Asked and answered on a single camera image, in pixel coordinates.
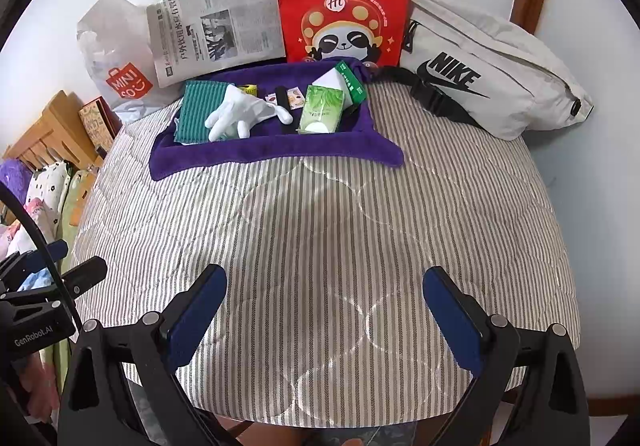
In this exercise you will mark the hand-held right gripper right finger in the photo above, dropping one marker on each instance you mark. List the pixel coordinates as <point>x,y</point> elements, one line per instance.
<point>450,321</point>

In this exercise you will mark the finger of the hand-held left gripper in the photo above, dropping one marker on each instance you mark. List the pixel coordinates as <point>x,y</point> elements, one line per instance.
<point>85,276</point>
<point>45,256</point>

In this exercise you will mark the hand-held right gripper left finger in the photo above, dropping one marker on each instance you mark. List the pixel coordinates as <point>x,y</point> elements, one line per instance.
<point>195,321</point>

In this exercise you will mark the green striped cloth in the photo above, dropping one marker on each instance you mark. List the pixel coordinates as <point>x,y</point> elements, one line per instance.
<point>197,111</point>

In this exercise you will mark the white glove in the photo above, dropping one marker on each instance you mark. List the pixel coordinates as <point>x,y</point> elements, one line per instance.
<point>235,111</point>

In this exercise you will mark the yellow mesh pouch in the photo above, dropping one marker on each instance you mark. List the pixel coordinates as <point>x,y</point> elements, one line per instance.
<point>248,88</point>

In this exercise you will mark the light green tissue pack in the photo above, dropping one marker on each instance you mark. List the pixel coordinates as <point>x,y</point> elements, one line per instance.
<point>320,108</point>

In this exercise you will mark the small printed packet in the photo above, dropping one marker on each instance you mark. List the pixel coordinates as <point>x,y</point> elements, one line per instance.
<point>296,96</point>

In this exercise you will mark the dark green tissue packet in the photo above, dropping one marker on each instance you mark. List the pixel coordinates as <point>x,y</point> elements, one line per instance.
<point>352,83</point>

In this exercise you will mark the white sponge block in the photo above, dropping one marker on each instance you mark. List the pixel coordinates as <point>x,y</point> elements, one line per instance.
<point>332,78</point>

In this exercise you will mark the colourful printed blanket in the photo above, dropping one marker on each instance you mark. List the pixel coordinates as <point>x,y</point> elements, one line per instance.
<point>25,236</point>

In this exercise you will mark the white floral pillow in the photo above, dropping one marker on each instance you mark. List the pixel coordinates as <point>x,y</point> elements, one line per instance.
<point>47,188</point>

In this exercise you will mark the light green blanket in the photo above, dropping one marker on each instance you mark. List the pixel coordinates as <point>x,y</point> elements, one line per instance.
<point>77,196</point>

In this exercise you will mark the purple plush cloth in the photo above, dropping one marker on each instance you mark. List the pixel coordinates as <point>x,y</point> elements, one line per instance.
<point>12,181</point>

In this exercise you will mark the patterned gift box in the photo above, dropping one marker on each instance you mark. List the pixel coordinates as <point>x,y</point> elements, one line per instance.
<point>95,126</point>

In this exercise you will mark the grey striped quilt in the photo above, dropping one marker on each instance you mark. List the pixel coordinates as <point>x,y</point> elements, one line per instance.
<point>325,251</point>

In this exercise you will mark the purple towel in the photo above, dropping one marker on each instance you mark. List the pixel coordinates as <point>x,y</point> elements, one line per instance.
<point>250,151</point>

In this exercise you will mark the white plastic shopping bag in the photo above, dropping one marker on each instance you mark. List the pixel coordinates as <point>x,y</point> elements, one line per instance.
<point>110,46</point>

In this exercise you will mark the white waist bag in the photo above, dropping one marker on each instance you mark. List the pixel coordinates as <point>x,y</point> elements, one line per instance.
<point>500,51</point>

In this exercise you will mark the folded newspaper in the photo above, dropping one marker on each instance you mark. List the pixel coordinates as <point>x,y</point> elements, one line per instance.
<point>225,16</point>

